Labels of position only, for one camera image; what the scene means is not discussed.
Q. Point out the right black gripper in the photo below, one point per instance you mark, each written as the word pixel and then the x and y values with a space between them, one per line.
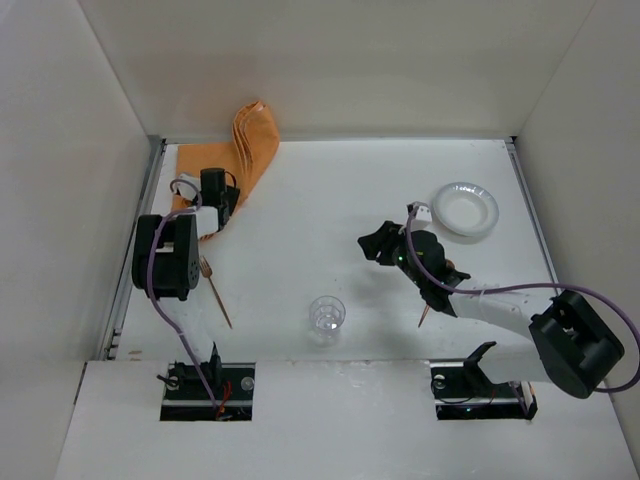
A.
pixel 388 245

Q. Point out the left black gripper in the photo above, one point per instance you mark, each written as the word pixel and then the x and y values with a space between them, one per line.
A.
pixel 226 201

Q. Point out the orange cloth napkin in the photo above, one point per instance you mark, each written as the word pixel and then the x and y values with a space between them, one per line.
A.
pixel 254 144

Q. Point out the white paper plate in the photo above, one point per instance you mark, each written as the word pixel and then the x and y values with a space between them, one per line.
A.
pixel 466 209

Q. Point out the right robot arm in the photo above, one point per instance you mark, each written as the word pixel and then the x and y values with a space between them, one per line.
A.
pixel 569 344

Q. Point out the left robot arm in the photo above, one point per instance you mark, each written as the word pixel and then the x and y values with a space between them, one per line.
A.
pixel 166 260

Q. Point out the copper spoon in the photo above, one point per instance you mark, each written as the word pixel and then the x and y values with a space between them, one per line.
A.
pixel 423 315

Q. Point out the copper fork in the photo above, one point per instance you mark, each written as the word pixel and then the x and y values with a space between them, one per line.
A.
pixel 207 273

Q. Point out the clear plastic cup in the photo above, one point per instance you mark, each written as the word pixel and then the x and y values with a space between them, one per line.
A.
pixel 326 318

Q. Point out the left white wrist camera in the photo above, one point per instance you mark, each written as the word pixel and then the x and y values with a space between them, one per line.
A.
pixel 185 189

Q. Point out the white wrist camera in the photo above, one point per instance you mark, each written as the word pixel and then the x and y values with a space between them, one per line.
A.
pixel 185 189
pixel 420 211

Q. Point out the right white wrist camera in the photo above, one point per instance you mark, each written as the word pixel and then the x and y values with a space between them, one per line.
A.
pixel 420 211

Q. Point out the left aluminium table rail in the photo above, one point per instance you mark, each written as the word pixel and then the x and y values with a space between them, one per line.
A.
pixel 117 310

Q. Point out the aluminium table rail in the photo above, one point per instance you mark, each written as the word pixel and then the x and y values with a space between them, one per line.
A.
pixel 510 143
pixel 117 310

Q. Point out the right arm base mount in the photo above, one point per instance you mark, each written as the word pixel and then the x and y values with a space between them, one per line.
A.
pixel 464 393

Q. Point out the right aluminium table rail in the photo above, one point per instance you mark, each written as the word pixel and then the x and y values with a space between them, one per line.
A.
pixel 510 143

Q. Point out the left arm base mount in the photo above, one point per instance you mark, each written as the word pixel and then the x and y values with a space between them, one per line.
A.
pixel 229 397

